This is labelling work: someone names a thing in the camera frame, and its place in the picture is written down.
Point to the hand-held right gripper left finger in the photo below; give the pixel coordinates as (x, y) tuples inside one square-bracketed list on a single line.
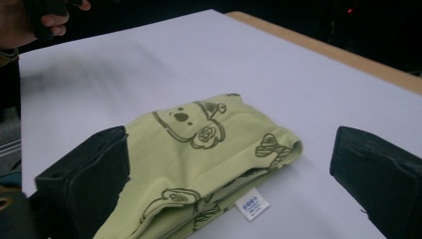
[(86, 179)]

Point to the green printed baby romper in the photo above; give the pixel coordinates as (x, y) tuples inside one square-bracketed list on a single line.
[(185, 166)]

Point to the red indicator light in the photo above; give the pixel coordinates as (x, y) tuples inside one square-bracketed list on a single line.
[(349, 10)]

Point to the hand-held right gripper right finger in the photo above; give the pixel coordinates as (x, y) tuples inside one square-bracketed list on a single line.
[(381, 179)]

